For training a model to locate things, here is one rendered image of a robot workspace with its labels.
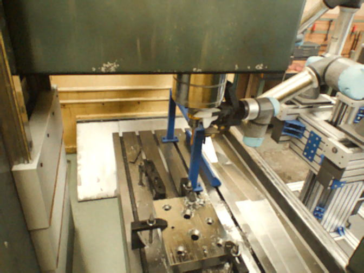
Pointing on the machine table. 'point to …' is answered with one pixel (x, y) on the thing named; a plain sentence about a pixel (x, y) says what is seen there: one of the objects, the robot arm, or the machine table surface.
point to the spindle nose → (199, 90)
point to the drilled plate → (171, 262)
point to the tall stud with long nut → (141, 172)
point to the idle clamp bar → (158, 193)
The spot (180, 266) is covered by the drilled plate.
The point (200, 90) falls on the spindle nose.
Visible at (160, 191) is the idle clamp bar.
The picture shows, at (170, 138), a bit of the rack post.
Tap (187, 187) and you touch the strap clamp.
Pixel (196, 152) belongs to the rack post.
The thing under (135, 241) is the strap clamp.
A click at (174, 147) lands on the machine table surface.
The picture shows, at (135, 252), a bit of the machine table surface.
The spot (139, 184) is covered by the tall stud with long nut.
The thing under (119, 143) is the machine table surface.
